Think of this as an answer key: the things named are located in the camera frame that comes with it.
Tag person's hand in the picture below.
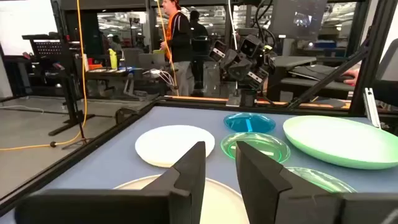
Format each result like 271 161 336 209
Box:
343 68 361 86

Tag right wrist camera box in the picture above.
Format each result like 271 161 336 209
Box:
239 34 266 59

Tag yellow extension cable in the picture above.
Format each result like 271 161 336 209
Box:
154 0 180 97
0 0 89 152

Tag grey desk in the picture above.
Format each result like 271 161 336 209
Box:
267 55 357 102

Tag thin black tripod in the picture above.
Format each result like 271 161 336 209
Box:
61 118 94 151

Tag transparent blue plastic plate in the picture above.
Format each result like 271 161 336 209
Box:
223 112 277 134

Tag large green plastic plate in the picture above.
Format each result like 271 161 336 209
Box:
282 114 398 170

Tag person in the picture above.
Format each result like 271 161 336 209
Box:
108 34 124 53
188 10 210 97
159 0 195 97

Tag grey laptop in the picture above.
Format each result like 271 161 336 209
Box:
138 52 167 70

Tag black table frame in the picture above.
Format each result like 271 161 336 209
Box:
0 0 398 217

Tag transparent green plastic plate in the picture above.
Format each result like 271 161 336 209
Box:
285 166 358 194
220 132 291 164

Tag large cream plastic plate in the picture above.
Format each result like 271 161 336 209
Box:
113 174 249 224

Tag small white plastic plate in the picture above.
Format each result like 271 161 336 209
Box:
134 124 216 169

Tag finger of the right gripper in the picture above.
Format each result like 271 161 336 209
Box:
247 66 271 91
208 39 228 62

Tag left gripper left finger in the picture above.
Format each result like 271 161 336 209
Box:
14 141 206 224

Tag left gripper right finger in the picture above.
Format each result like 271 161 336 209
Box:
235 141 398 224

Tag white charger cables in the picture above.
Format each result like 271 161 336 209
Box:
142 68 175 88

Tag dark monitor screen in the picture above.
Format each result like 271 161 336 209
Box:
269 0 328 40

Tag white metal bracket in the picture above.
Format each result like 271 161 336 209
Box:
363 87 382 129

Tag blue-grey table mat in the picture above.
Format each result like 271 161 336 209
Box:
0 105 398 224

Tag black stand with perforated tray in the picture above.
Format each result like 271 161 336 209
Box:
21 32 96 137

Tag yellow bottle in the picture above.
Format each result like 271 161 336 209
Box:
108 48 119 70

